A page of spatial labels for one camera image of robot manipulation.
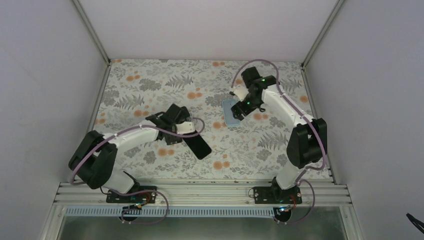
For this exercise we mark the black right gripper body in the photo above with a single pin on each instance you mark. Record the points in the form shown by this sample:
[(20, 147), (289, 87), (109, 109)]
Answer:
[(253, 103)]

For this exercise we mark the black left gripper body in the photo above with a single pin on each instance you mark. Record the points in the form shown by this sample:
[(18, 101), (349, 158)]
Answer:
[(172, 140)]

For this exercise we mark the black smartphone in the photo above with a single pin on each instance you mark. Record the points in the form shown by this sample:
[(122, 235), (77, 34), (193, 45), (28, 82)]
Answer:
[(198, 146)]

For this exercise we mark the phone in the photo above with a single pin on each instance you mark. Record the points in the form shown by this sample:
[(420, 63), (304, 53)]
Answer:
[(229, 119)]

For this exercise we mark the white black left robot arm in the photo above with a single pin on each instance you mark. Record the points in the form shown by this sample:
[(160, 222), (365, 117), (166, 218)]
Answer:
[(94, 161)]

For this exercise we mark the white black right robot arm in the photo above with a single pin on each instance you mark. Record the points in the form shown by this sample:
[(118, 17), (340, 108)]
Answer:
[(307, 143)]

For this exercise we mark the floral patterned table mat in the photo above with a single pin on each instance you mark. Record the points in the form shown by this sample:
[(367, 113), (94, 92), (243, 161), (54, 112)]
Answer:
[(138, 88)]

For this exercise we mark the black object at right edge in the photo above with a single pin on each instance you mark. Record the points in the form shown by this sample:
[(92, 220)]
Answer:
[(416, 222)]

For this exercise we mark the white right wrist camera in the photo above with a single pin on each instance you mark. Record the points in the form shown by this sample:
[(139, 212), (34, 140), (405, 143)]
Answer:
[(240, 91)]

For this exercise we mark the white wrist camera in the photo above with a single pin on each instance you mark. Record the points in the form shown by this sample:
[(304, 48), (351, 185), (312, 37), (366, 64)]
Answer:
[(184, 128), (240, 91)]

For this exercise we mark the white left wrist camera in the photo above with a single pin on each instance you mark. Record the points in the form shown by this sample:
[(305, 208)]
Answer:
[(184, 128)]

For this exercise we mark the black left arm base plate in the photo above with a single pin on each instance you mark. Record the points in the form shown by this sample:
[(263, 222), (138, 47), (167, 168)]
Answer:
[(147, 197)]

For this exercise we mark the white slotted cable duct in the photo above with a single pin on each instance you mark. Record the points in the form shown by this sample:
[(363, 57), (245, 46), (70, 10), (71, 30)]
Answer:
[(173, 211)]

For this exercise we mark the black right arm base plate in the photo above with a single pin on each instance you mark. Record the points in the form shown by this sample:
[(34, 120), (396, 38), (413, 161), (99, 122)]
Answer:
[(270, 195)]

